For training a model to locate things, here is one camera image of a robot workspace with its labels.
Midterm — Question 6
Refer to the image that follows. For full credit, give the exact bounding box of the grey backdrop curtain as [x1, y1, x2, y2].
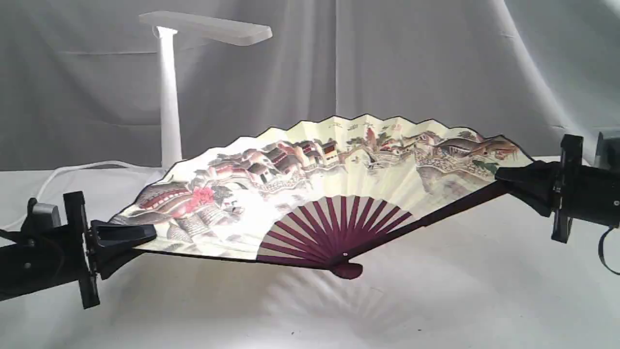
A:
[0, 0, 619, 171]

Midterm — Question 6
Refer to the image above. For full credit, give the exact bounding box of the white desk lamp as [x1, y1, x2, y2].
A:
[138, 11, 273, 169]

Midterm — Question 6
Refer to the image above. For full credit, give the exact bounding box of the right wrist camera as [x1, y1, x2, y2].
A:
[593, 129, 620, 173]

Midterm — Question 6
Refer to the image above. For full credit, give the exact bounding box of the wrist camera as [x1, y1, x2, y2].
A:
[20, 197, 61, 235]
[593, 129, 620, 173]

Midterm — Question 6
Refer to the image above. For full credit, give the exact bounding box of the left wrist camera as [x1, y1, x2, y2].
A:
[20, 197, 61, 235]

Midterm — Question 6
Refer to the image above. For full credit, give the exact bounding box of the white power cable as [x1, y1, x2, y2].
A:
[0, 161, 165, 231]

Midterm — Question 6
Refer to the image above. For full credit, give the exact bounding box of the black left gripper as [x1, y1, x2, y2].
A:
[0, 191, 157, 309]

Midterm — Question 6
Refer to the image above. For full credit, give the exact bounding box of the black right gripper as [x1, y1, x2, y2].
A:
[495, 134, 620, 243]

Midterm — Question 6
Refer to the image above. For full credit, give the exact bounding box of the painted paper folding fan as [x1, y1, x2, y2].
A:
[110, 114, 533, 280]

